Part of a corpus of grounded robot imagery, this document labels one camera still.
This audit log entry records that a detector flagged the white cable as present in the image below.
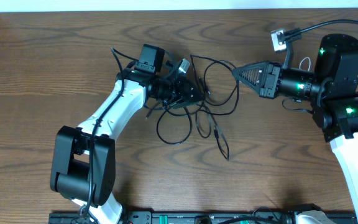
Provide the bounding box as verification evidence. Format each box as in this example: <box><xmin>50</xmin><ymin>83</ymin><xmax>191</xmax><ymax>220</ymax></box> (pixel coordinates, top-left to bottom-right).
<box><xmin>298</xmin><ymin>56</ymin><xmax>312</xmax><ymax>72</ymax></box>

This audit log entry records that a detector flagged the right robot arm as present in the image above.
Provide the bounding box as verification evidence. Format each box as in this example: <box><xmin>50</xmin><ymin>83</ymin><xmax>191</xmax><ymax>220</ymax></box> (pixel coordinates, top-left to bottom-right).
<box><xmin>232</xmin><ymin>34</ymin><xmax>358</xmax><ymax>222</ymax></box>

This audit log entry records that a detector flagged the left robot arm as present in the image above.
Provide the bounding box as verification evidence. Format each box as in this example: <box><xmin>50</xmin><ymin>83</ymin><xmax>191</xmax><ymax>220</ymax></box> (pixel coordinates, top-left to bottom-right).
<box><xmin>50</xmin><ymin>44</ymin><xmax>204</xmax><ymax>223</ymax></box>

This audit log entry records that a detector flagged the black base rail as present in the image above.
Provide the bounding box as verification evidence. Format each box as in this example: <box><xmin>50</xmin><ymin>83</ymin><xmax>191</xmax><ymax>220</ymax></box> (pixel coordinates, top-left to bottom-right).
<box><xmin>47</xmin><ymin>211</ymin><xmax>358</xmax><ymax>224</ymax></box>

